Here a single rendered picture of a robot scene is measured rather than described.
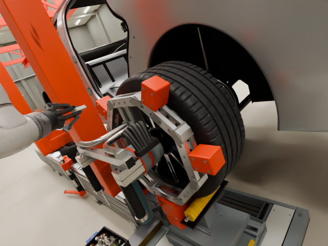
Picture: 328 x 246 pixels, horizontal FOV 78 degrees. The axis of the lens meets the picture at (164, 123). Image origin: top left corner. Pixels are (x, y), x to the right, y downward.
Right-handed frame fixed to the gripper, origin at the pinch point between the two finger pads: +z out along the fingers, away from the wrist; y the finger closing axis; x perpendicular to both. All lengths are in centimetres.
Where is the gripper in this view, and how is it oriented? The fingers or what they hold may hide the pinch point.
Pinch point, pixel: (79, 109)
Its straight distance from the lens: 95.1
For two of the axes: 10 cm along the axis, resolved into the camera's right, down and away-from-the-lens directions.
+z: 2.3, -3.0, 9.2
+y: -6.0, -7.9, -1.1
